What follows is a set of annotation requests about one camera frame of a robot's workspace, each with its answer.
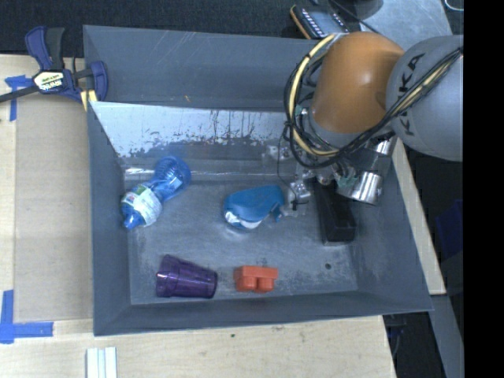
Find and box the grey metal bin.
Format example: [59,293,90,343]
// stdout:
[81,24,435,337]

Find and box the pale wood flat board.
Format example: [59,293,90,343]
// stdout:
[13,96,96,324]

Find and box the purple clear plastic cup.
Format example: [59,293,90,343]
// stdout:
[154,254,219,300]

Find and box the orange-red toy block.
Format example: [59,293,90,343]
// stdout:
[232,265,280,295]

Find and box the blue clear plastic bottle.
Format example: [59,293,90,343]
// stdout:
[119,154,193,231]

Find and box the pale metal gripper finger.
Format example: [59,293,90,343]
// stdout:
[262,143,293,161]
[280,179,313,217]

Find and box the blue and white plastic object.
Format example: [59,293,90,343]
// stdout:
[223,183,285,232]

